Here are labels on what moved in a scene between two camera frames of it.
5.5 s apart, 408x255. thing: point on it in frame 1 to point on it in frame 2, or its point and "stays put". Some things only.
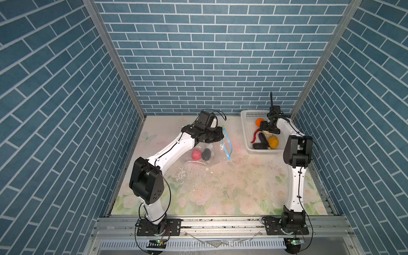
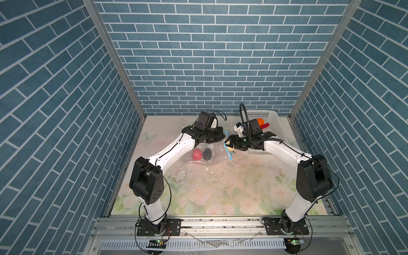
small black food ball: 206,154 stays put
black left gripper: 218,136 stays put
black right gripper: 263,126 to 236,144
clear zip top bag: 211,154 stays put
